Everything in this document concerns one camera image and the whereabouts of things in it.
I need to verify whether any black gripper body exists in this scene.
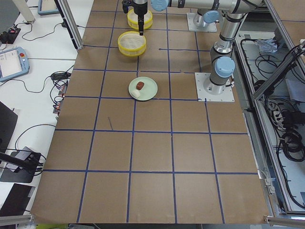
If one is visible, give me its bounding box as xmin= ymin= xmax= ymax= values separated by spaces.
xmin=122 ymin=0 xmax=148 ymax=23

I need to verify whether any yellow steamer basket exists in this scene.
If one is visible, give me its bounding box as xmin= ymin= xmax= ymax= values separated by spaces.
xmin=117 ymin=31 xmax=146 ymax=57
xmin=126 ymin=9 xmax=153 ymax=30

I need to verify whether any brown bun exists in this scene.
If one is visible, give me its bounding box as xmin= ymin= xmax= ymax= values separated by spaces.
xmin=136 ymin=81 xmax=145 ymax=91

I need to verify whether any white bun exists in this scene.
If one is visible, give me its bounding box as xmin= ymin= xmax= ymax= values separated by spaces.
xmin=131 ymin=89 xmax=141 ymax=99

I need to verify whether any light green plate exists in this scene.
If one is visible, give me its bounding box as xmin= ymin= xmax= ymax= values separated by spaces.
xmin=128 ymin=77 xmax=158 ymax=101

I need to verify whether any black power adapter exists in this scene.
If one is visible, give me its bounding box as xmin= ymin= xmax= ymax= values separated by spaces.
xmin=51 ymin=72 xmax=71 ymax=81

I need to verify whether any crumpled cloth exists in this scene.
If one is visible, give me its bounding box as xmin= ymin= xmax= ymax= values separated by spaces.
xmin=254 ymin=39 xmax=278 ymax=53

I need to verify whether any black laptop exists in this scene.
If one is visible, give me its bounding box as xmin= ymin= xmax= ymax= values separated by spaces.
xmin=0 ymin=102 xmax=18 ymax=153

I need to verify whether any aluminium frame post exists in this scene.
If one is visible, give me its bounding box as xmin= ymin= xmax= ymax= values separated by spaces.
xmin=54 ymin=0 xmax=83 ymax=50

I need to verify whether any black cable bundle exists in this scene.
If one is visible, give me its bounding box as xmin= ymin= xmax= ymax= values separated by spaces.
xmin=262 ymin=95 xmax=305 ymax=167

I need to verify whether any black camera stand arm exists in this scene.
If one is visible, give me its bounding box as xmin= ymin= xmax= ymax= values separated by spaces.
xmin=0 ymin=149 xmax=43 ymax=175

